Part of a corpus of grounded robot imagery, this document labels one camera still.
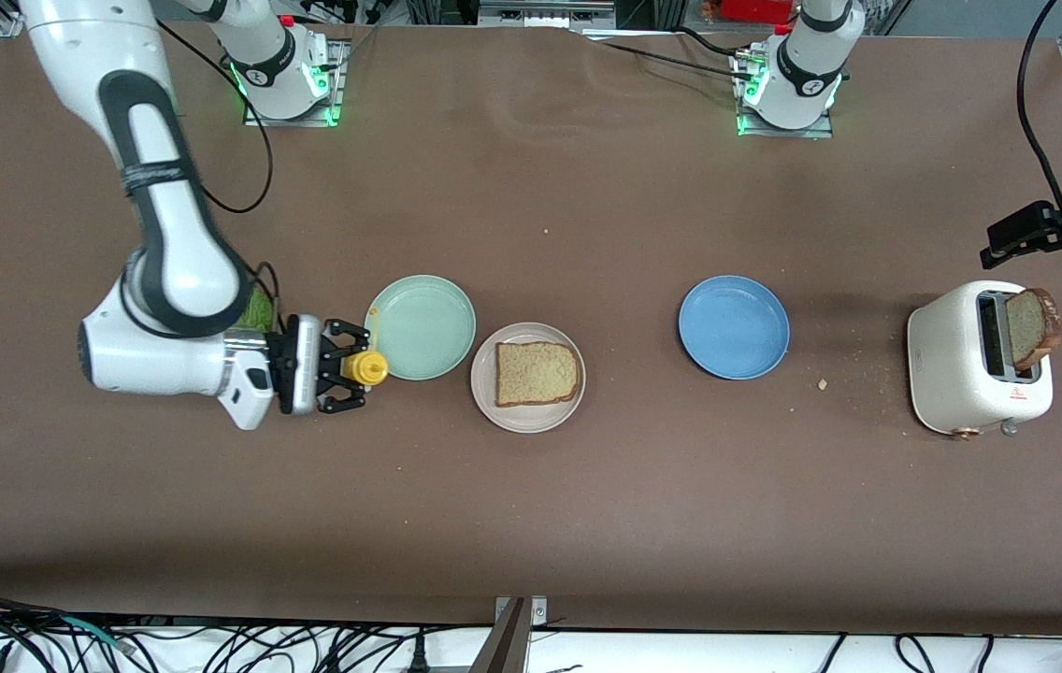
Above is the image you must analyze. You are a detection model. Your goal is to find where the cream white toaster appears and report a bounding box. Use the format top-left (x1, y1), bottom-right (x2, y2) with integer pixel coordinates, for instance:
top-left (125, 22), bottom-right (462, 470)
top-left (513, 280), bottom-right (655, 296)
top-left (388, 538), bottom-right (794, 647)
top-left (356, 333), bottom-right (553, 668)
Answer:
top-left (907, 280), bottom-right (1054, 440)

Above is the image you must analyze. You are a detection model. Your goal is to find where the silver metal bracket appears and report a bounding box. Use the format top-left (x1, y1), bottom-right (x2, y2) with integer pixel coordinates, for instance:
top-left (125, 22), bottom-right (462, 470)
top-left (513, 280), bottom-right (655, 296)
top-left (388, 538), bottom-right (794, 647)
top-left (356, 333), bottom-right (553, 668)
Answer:
top-left (494, 594), bottom-right (549, 629)

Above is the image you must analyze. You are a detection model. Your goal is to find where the dark grey metal bar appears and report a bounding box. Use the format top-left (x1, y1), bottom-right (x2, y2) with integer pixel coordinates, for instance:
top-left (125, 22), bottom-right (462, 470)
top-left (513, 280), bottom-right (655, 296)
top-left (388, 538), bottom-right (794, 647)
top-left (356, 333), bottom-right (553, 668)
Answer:
top-left (467, 598), bottom-right (532, 673)

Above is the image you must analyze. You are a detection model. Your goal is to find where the brown toasted bread slice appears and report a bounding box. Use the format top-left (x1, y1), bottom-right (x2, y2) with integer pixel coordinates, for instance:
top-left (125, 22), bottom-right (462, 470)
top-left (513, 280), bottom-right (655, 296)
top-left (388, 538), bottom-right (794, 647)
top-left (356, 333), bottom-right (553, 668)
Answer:
top-left (495, 341), bottom-right (581, 408)
top-left (1003, 288), bottom-right (1062, 371)

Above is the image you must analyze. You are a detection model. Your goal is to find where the blue plate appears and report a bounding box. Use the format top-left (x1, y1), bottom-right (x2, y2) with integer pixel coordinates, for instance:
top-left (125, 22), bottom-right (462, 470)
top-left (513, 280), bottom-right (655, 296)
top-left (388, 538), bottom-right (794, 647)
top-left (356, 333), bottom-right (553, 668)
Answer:
top-left (678, 275), bottom-right (791, 380)

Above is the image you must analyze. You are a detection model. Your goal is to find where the thin black table cable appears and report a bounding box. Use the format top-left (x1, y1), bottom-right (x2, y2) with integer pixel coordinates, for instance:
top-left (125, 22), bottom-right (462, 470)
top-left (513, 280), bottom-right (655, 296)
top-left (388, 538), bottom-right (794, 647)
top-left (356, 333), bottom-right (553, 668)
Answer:
top-left (587, 37), bottom-right (761, 83)

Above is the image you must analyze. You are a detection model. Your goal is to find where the red box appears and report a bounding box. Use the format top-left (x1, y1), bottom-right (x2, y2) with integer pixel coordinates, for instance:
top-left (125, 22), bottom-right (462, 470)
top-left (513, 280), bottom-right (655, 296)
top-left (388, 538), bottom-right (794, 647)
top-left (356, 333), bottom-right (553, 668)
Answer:
top-left (716, 0), bottom-right (796, 24)

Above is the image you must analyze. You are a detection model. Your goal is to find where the long black right arm cable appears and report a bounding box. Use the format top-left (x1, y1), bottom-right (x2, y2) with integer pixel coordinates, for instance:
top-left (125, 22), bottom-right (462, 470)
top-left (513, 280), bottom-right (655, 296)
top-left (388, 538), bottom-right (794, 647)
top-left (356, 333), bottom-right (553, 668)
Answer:
top-left (155, 21), bottom-right (274, 214)

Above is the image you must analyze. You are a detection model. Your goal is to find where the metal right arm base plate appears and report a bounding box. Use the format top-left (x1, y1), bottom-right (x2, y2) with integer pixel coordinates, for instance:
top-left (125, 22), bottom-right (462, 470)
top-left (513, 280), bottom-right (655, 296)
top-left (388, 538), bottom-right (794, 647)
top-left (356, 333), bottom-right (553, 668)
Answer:
top-left (241, 37), bottom-right (350, 129)

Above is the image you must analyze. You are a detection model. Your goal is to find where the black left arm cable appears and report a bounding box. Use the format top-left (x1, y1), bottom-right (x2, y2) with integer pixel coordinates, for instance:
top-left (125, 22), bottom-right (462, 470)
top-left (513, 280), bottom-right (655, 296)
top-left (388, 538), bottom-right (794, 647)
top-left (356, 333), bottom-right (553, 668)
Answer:
top-left (1017, 0), bottom-right (1062, 216)

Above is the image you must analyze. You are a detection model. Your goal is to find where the beige plate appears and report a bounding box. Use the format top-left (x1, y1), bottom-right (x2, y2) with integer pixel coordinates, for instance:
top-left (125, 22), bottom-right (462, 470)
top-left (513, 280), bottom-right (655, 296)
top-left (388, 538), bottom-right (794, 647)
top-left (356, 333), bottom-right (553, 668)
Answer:
top-left (470, 322), bottom-right (586, 434)

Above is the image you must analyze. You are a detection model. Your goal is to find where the teal cable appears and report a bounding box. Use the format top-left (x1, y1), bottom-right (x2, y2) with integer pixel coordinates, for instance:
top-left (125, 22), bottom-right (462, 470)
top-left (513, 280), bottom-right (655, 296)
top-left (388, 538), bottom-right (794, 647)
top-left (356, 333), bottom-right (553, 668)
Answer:
top-left (59, 612), bottom-right (137, 653)

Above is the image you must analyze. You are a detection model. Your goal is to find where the grey metal box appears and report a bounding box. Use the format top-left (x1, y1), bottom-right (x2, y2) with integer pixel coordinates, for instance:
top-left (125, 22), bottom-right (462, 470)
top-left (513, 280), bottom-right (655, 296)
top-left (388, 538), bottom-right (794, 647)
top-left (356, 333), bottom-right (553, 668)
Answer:
top-left (475, 0), bottom-right (621, 29)

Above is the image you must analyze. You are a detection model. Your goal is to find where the green lettuce leaf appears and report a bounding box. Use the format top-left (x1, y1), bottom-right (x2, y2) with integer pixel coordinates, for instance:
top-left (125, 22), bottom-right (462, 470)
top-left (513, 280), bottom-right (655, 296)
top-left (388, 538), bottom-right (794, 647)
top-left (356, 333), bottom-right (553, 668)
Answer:
top-left (244, 283), bottom-right (281, 334)

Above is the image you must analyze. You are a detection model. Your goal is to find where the yellow mustard squeeze bottle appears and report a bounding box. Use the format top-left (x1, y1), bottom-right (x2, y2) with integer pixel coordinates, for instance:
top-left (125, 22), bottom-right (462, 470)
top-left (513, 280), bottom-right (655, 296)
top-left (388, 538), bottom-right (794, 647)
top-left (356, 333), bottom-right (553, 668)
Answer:
top-left (344, 307), bottom-right (390, 387)

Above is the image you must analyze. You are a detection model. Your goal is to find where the short black right arm cable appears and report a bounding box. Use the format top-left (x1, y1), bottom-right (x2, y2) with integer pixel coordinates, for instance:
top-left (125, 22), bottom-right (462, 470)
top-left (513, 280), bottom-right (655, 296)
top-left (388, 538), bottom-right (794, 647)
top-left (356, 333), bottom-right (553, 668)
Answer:
top-left (253, 260), bottom-right (286, 334)

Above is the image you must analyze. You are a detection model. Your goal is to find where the mint green plate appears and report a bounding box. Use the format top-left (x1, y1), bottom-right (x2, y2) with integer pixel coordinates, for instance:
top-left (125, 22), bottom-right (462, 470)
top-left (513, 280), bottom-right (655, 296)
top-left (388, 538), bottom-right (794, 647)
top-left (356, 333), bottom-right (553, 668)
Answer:
top-left (365, 274), bottom-right (477, 381)

